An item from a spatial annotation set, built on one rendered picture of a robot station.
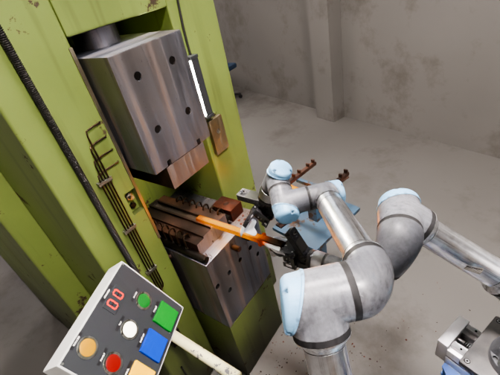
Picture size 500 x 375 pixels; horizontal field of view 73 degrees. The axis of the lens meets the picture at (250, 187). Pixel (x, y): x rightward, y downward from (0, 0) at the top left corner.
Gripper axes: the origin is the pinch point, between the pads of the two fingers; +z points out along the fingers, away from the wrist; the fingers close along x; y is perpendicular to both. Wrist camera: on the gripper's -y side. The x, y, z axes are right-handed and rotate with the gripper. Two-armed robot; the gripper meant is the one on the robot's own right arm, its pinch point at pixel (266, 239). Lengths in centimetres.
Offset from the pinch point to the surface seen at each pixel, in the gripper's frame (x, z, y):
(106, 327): -59, 14, -14
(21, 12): -27, 41, -91
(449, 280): 97, -58, 102
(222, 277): -10.0, 21.9, 22.6
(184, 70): 9, 27, -64
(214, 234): -1.6, 27.7, 5.2
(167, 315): -43.3, 11.5, -0.7
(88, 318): -61, 16, -20
